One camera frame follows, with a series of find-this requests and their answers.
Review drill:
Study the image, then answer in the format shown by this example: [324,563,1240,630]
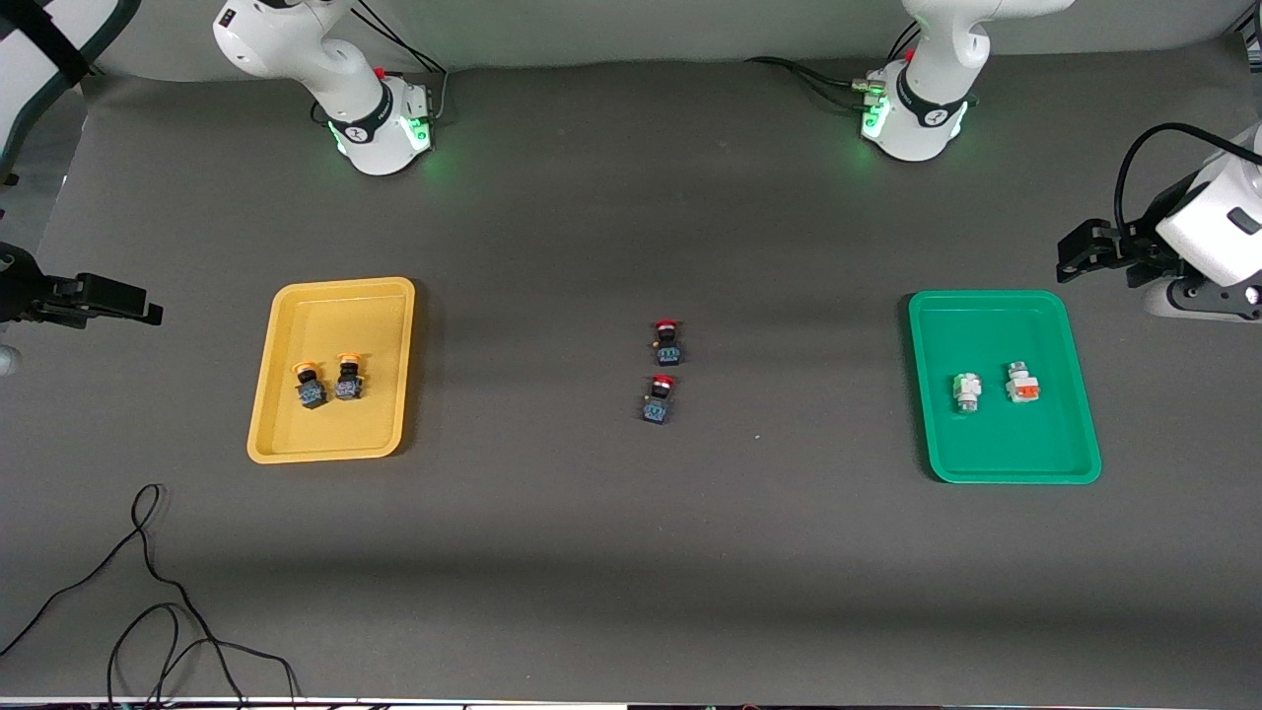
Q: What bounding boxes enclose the green plastic tray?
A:
[907,290,1103,485]

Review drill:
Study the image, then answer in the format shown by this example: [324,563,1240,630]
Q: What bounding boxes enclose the yellow plastic tray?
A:
[246,277,416,464]

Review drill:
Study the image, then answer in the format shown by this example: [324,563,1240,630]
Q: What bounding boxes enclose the thin black loose cable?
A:
[0,483,302,710]

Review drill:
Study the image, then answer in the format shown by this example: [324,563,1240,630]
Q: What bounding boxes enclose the black left arm base cables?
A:
[743,22,923,115]

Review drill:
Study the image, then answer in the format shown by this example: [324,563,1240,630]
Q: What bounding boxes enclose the black arm base cables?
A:
[312,0,451,127]
[743,22,923,115]

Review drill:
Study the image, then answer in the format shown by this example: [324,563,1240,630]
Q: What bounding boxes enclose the black right arm base cables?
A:
[312,0,451,127]

